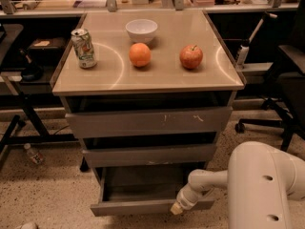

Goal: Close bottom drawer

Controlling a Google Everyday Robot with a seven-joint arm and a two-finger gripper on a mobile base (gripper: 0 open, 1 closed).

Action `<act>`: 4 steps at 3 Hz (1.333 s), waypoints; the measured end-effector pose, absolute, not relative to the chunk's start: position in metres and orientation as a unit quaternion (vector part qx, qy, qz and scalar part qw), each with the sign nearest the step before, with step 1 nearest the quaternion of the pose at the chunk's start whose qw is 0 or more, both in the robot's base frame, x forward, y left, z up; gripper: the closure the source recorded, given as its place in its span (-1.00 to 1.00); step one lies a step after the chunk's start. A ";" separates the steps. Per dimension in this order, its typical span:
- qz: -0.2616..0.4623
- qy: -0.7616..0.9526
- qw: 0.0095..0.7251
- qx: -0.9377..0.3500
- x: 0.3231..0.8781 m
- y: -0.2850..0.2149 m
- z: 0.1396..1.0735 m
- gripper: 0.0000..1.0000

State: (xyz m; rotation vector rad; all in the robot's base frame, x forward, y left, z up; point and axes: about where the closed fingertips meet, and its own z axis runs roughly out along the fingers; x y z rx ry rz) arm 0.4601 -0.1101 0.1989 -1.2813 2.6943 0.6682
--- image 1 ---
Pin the grey drawer cabinet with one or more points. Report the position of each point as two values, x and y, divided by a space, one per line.
114 72

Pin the grey drawer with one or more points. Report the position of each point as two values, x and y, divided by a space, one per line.
148 114
150 150
133 190

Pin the grey middle drawer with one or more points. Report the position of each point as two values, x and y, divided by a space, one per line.
150 150

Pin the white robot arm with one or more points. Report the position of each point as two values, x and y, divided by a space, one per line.
260 180

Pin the white bowl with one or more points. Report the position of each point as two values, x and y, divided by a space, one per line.
141 30

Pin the grey bottom drawer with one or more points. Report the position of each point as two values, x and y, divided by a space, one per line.
133 190

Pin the green white soda can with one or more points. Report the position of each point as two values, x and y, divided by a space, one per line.
83 47

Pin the red apple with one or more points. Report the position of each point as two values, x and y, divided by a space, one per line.
191 57

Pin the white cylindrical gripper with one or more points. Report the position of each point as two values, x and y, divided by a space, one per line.
185 197

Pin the plastic bottle on floor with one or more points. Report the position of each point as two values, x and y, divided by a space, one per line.
34 155

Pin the white handled tool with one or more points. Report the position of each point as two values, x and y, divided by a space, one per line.
244 48

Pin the grey top drawer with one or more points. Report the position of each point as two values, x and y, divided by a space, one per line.
148 114

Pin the black office chair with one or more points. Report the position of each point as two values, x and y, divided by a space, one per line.
284 85

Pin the black round object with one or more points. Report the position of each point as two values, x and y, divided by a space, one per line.
32 71

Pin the orange fruit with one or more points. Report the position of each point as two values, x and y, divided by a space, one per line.
140 54

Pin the black box on shelf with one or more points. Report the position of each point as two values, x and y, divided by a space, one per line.
47 51

